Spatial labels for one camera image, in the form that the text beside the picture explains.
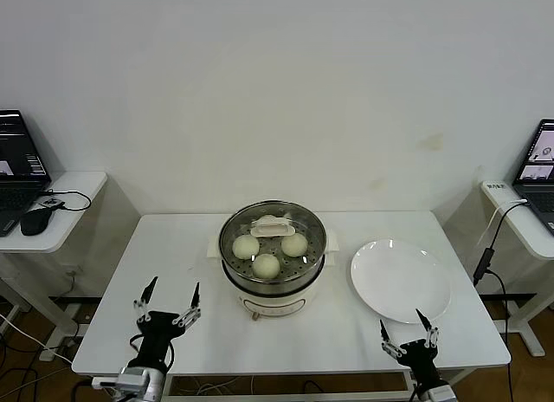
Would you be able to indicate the grey laptop with bright windows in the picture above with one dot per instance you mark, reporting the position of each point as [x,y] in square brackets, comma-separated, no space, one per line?
[539,159]

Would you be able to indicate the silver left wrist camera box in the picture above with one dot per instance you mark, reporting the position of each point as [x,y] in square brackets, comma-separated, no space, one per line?
[104,381]

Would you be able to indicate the white wall socket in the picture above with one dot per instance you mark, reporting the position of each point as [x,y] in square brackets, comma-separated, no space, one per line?
[74,272]

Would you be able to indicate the white side desk with strip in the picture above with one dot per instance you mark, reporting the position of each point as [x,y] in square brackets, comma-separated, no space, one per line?
[528,239]

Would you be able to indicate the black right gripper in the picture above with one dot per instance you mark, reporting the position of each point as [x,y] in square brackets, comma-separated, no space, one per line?
[420,358]

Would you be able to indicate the white table frame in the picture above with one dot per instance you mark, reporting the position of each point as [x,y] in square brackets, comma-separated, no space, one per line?
[281,394]

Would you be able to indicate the white floor power strip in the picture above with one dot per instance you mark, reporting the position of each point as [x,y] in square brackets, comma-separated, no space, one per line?
[52,354]

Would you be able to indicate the stainless steel steamer basket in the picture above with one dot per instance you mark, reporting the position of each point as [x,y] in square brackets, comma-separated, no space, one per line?
[311,270]

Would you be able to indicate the cream electric cooking pot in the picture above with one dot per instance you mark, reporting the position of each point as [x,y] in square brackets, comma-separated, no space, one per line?
[277,300]

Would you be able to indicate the white steamed baozi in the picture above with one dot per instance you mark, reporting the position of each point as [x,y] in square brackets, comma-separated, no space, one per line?
[246,248]
[294,246]
[266,266]
[267,218]

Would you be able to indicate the round white plate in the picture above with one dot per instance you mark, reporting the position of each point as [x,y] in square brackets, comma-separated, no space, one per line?
[398,280]

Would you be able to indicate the round glass pot lid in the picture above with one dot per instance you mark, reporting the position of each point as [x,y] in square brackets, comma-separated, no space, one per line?
[273,228]

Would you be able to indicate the black computer mouse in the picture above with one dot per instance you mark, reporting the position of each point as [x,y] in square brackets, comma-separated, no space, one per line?
[35,222]

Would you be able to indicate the white side desk with mouse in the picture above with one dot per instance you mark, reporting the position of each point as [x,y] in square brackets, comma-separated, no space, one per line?
[69,189]

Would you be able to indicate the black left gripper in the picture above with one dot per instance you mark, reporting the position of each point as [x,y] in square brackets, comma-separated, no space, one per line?
[158,332]

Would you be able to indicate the black laptop with dark screen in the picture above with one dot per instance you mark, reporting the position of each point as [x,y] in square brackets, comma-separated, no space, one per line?
[17,159]

